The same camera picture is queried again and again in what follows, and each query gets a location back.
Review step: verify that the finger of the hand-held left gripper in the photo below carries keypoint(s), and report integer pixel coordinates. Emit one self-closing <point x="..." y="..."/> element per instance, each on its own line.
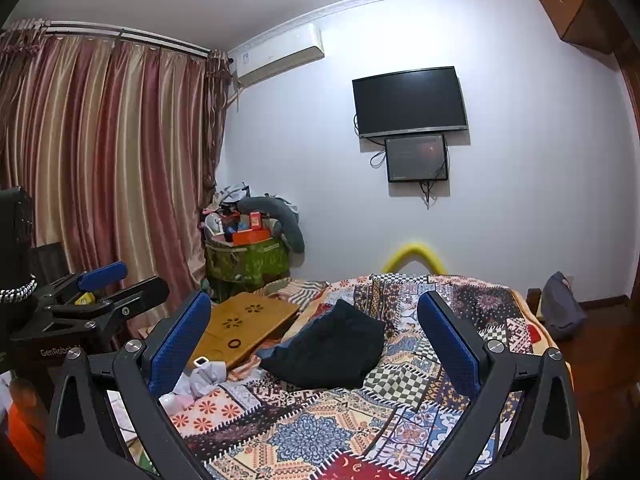
<point x="102" y="275"/>
<point x="140" y="292"/>

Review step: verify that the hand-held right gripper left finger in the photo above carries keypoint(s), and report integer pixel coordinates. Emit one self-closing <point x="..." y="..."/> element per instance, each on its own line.
<point x="180" y="340"/>

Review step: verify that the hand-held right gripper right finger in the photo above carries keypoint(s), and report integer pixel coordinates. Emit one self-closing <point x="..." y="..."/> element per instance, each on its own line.
<point x="450" y="345"/>

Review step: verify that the black pants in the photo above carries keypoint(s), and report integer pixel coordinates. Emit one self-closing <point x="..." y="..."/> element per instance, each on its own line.
<point x="345" y="327"/>

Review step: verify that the dark teal pants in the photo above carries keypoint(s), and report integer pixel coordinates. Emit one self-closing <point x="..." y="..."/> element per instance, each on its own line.
<point x="310" y="367"/>

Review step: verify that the white timer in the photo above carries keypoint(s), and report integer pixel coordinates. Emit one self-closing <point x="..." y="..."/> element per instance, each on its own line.
<point x="200" y="362"/>

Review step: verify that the pale grey crumpled cloth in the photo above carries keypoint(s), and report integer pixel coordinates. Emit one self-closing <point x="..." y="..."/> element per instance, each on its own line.
<point x="207" y="377"/>

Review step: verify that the pink garment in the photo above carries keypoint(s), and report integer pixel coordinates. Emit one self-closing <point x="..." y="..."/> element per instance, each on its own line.
<point x="175" y="402"/>

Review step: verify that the wooden lap desk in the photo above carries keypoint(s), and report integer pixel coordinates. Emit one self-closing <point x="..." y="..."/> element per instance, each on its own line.
<point x="250" y="320"/>

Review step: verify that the green fabric bag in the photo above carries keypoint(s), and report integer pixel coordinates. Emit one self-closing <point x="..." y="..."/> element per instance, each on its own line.
<point x="250" y="265"/>

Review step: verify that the yellow foam tube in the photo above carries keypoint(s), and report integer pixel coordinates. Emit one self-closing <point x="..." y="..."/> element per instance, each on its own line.
<point x="412" y="249"/>

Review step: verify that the orange bag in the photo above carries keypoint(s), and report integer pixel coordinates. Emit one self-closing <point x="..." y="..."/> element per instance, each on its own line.
<point x="25" y="430"/>

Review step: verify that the pink striped curtain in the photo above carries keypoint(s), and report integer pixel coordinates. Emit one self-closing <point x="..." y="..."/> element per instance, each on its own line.
<point x="100" y="160"/>

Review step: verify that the grey backpack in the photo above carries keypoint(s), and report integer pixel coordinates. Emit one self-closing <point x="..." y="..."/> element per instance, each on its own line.
<point x="562" y="310"/>

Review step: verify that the orange box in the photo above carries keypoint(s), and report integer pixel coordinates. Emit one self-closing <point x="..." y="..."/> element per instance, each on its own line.
<point x="250" y="236"/>

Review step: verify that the small red box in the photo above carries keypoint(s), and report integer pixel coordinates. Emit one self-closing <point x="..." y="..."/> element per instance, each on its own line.
<point x="255" y="221"/>

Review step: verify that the grey neck pillow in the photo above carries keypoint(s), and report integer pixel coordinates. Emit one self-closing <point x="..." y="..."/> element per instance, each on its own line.
<point x="292" y="230"/>

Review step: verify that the patchwork blanket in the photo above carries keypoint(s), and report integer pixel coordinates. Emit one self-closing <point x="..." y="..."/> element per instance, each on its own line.
<point x="310" y="430"/>

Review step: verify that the small black monitor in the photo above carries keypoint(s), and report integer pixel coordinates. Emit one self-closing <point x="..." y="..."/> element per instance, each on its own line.
<point x="415" y="157"/>

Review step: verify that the white air conditioner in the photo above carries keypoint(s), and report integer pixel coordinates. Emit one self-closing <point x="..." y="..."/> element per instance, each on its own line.
<point x="280" y="57"/>

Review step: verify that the wooden wardrobe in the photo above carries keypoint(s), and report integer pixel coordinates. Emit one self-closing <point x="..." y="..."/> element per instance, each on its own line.
<point x="575" y="0"/>

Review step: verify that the wooden bed frame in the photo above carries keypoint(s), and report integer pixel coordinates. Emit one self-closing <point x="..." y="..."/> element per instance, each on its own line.
<point x="534" y="302"/>

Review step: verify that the white curtain rail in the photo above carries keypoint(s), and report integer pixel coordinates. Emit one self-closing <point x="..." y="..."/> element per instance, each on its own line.
<point x="165" y="44"/>

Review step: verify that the black wall television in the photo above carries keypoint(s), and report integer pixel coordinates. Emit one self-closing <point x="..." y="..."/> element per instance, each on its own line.
<point x="410" y="100"/>

